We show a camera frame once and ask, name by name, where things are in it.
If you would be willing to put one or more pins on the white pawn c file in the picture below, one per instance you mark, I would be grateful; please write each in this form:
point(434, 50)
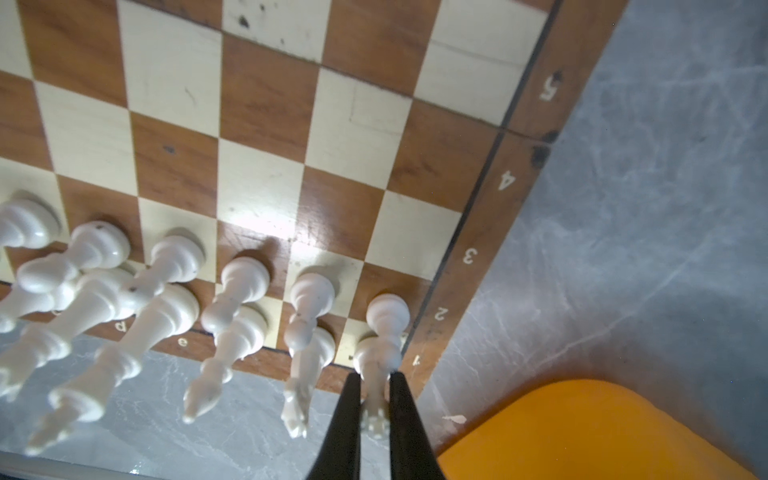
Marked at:
point(26, 223)

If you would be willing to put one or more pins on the white king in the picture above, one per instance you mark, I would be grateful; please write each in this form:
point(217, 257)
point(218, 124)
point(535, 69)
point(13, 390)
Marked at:
point(85, 397)

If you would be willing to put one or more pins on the white pawn f file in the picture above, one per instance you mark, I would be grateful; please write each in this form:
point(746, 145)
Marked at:
point(244, 280)

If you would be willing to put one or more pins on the near yellow tray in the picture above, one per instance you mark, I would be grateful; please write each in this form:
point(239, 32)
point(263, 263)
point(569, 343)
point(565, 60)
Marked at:
point(585, 429)

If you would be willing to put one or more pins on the white queen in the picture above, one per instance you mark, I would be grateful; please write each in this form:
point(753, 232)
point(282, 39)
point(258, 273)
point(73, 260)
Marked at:
point(96, 301)

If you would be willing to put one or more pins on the white pawn g file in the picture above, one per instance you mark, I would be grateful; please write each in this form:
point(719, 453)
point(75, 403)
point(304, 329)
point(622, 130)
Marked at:
point(312, 296)

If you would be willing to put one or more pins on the wooden chess board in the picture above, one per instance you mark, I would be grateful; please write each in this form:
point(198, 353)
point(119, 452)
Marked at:
point(387, 145)

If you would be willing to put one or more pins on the white pawn e file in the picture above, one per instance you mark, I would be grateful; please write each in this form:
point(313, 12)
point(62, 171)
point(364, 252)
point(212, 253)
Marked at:
point(175, 258)

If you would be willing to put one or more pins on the white pawn d file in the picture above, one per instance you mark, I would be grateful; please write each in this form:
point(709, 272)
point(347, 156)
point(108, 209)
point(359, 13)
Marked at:
point(95, 244)

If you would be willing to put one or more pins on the white bishop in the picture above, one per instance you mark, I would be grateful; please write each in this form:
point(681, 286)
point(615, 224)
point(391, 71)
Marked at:
point(243, 337)

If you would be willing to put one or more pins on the white pawn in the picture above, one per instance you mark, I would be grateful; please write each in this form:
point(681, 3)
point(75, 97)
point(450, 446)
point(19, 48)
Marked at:
point(388, 315)

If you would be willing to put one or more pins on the white knight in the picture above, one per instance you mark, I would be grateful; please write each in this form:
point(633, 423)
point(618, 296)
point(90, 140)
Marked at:
point(305, 370)

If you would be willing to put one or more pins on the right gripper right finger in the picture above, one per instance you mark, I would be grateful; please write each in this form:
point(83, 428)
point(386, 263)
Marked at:
point(411, 455)

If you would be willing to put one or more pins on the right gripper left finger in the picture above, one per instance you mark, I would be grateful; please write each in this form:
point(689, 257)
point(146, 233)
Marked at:
point(340, 453)

